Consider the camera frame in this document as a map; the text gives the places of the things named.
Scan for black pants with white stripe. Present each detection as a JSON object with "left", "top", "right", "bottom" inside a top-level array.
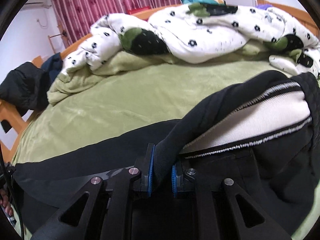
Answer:
[{"left": 14, "top": 70, "right": 319, "bottom": 239}]

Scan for person's left hand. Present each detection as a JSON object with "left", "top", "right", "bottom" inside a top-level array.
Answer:
[{"left": 0, "top": 189, "right": 14, "bottom": 217}]

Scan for green fleece bed blanket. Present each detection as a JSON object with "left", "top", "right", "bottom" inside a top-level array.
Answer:
[{"left": 14, "top": 53, "right": 319, "bottom": 239}]

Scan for dark blue garment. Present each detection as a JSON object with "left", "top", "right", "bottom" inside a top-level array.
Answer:
[{"left": 41, "top": 53, "right": 63, "bottom": 84}]

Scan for white floral quilt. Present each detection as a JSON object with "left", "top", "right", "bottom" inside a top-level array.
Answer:
[{"left": 62, "top": 3, "right": 319, "bottom": 77}]

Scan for red box by curtain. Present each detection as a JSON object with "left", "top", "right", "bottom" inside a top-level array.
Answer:
[{"left": 127, "top": 6, "right": 151, "bottom": 15}]

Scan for purple object on bed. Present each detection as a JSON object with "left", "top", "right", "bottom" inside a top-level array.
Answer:
[{"left": 256, "top": 3, "right": 273, "bottom": 10}]

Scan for teal pillow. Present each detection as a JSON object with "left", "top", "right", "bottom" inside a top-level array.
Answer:
[{"left": 180, "top": 0, "right": 226, "bottom": 4}]

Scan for wooden bed frame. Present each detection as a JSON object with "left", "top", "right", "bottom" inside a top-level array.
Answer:
[{"left": 1, "top": 0, "right": 319, "bottom": 162}]

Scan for black jacket on bed frame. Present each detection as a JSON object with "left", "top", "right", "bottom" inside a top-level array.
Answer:
[{"left": 0, "top": 61, "right": 52, "bottom": 133}]

